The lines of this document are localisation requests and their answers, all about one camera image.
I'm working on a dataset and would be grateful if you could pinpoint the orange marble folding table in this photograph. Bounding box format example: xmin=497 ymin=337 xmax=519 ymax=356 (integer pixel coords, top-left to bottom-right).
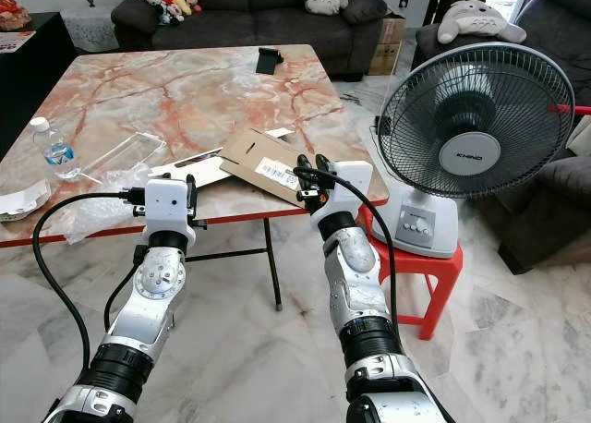
xmin=0 ymin=42 xmax=391 ymax=311

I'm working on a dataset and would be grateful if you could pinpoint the brown cardboard box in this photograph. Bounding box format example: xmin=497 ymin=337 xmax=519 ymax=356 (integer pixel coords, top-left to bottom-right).
xmin=368 ymin=15 xmax=407 ymax=78

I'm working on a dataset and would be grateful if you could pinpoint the grey table fan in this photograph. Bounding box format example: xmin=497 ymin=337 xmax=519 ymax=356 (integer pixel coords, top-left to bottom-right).
xmin=374 ymin=42 xmax=578 ymax=260

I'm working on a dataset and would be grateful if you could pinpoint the clear plastic bag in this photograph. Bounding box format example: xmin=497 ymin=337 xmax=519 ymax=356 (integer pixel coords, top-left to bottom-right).
xmin=60 ymin=169 xmax=149 ymax=244

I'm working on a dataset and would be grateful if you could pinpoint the black low cabinet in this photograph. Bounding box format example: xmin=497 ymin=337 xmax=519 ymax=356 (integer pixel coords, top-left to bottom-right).
xmin=0 ymin=12 xmax=77 ymax=156

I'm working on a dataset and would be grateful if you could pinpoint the dark grey fabric sofa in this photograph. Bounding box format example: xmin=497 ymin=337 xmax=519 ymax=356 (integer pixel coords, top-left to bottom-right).
xmin=109 ymin=0 xmax=391 ymax=82

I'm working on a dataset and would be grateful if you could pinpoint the white lace covered stand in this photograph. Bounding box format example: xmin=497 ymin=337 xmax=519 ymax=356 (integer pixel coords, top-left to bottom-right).
xmin=60 ymin=7 xmax=119 ymax=54

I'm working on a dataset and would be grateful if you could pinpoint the red and gold figurine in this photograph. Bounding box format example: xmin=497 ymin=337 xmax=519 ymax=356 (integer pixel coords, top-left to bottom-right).
xmin=0 ymin=0 xmax=32 ymax=31

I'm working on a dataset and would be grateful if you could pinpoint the clear plastic water bottle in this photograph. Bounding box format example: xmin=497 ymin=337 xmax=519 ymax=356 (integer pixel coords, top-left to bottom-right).
xmin=30 ymin=116 xmax=82 ymax=181

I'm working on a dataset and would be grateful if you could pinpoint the black phone stand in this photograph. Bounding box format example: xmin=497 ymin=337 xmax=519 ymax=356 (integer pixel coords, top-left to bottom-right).
xmin=256 ymin=46 xmax=285 ymax=75

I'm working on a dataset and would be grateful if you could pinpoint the white printed packaging card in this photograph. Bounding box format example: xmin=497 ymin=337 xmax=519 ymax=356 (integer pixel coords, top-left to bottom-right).
xmin=148 ymin=151 xmax=232 ymax=186

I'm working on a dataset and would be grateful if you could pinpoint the dark grey fabric armchair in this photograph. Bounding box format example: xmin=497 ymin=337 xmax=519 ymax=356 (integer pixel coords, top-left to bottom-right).
xmin=499 ymin=155 xmax=591 ymax=276
xmin=411 ymin=0 xmax=591 ymax=84

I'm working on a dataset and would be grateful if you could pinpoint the large grey Totoro plush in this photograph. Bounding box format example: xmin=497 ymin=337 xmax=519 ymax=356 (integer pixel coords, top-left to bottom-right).
xmin=437 ymin=0 xmax=527 ymax=45

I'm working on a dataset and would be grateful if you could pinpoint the brown cardboard with label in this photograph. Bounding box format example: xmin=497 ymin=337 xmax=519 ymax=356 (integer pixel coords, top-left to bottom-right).
xmin=218 ymin=126 xmax=320 ymax=207

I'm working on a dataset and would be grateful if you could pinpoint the red plastic stool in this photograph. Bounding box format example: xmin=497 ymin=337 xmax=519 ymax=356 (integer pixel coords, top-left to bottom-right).
xmin=360 ymin=206 xmax=464 ymax=341

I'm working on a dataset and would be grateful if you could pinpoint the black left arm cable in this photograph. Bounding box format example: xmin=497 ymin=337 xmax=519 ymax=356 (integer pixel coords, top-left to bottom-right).
xmin=31 ymin=192 xmax=149 ymax=373

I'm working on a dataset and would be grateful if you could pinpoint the small white paper box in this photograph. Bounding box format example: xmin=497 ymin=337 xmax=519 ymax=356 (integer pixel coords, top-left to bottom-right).
xmin=0 ymin=178 xmax=52 ymax=223

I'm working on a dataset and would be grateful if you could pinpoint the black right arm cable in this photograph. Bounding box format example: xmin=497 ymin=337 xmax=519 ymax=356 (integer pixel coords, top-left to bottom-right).
xmin=294 ymin=166 xmax=400 ymax=322

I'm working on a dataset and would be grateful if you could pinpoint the clear plastic packaging tray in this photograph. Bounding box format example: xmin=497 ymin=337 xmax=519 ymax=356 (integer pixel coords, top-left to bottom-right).
xmin=81 ymin=130 xmax=169 ymax=184

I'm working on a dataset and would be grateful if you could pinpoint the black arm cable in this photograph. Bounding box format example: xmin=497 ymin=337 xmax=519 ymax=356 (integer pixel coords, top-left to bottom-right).
xmin=294 ymin=166 xmax=400 ymax=322
xmin=31 ymin=192 xmax=149 ymax=373

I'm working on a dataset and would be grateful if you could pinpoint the white and red booklet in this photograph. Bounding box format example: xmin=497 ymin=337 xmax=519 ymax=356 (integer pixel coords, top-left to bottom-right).
xmin=0 ymin=30 xmax=36 ymax=54

